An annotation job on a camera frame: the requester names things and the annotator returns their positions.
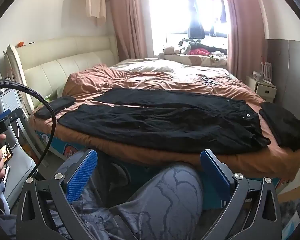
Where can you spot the grey chair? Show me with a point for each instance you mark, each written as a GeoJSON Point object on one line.
{"type": "Point", "coordinates": [22, 160]}

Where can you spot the brown blanket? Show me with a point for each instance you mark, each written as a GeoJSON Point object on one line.
{"type": "Point", "coordinates": [165, 80]}

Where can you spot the folded black pants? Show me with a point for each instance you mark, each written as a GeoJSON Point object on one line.
{"type": "Point", "coordinates": [282, 125]}
{"type": "Point", "coordinates": [55, 106]}

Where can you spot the green packet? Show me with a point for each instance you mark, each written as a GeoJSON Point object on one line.
{"type": "Point", "coordinates": [47, 97]}

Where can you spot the cream hanging garment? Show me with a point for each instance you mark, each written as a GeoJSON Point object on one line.
{"type": "Point", "coordinates": [96, 0]}

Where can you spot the small orange toy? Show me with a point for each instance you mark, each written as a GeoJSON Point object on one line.
{"type": "Point", "coordinates": [20, 44]}

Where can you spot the beige quilt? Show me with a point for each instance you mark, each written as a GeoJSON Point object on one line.
{"type": "Point", "coordinates": [152, 66]}

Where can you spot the cream padded headboard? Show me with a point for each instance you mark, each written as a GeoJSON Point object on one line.
{"type": "Point", "coordinates": [65, 55]}

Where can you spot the white rack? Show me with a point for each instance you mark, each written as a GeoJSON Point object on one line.
{"type": "Point", "coordinates": [265, 72]}

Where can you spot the dark hanging clothing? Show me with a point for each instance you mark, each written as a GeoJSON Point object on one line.
{"type": "Point", "coordinates": [195, 17]}

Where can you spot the blue grey rug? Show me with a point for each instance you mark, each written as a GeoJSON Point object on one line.
{"type": "Point", "coordinates": [295, 212]}

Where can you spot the white nightstand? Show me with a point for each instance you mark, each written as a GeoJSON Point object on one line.
{"type": "Point", "coordinates": [262, 91]}

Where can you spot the person's leg in patterned trousers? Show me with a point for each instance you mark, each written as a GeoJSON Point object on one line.
{"type": "Point", "coordinates": [165, 192]}

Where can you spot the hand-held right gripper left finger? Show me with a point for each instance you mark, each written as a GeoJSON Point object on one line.
{"type": "Point", "coordinates": [81, 177]}

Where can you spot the pile of clothes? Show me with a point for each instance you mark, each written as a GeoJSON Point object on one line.
{"type": "Point", "coordinates": [197, 47]}

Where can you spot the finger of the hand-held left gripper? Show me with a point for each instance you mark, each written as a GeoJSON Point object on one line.
{"type": "Point", "coordinates": [15, 115]}

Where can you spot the pink curtain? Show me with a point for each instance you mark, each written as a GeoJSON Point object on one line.
{"type": "Point", "coordinates": [130, 17]}
{"type": "Point", "coordinates": [245, 30]}

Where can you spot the black pants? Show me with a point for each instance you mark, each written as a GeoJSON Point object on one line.
{"type": "Point", "coordinates": [152, 125]}
{"type": "Point", "coordinates": [55, 106]}
{"type": "Point", "coordinates": [282, 125]}

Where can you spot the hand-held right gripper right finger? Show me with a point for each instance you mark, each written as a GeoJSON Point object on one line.
{"type": "Point", "coordinates": [213, 175]}

